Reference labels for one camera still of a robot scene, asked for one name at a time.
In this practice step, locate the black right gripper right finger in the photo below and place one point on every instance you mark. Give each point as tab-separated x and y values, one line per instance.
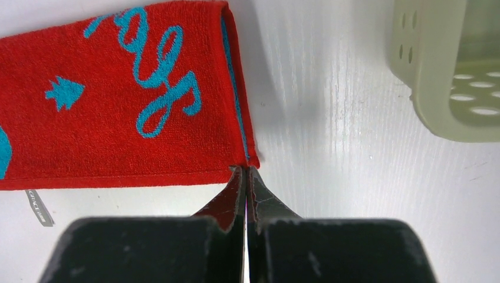
284	247

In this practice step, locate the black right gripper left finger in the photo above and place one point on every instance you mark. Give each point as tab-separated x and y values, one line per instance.
205	247

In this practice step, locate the red blue patterned towel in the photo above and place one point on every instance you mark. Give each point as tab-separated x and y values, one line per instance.
149	96

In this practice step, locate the grey towel label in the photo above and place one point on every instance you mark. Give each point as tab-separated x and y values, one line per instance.
39	209

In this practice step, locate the green plastic basket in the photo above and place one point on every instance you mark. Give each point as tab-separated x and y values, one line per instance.
447	53

